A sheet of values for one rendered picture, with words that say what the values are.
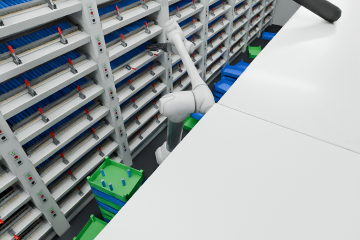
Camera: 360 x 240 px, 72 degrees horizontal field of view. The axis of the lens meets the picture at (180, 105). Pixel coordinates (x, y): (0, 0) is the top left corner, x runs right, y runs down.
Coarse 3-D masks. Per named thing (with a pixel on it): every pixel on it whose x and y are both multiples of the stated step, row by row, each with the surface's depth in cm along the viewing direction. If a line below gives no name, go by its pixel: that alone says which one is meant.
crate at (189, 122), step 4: (188, 116) 278; (184, 120) 273; (188, 120) 281; (192, 120) 281; (196, 120) 280; (184, 124) 275; (188, 124) 275; (192, 124) 275; (184, 128) 270; (188, 128) 266; (192, 128) 270
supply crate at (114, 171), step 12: (108, 156) 170; (108, 168) 172; (120, 168) 171; (132, 168) 165; (96, 180) 164; (108, 180) 164; (120, 180) 164; (132, 180) 164; (108, 192) 155; (120, 192) 157; (132, 192) 154
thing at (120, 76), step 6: (144, 42) 216; (156, 42) 216; (138, 60) 199; (144, 60) 201; (150, 60) 206; (132, 66) 192; (138, 66) 196; (120, 72) 185; (126, 72) 187; (132, 72) 193; (114, 78) 180; (120, 78) 183
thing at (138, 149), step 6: (162, 126) 268; (156, 132) 261; (150, 138) 254; (144, 144) 248; (138, 150) 243; (132, 156) 238; (90, 192) 206; (84, 198) 202; (90, 198) 205; (78, 204) 198; (84, 204) 201; (72, 210) 194; (78, 210) 197; (66, 216) 190; (72, 216) 194
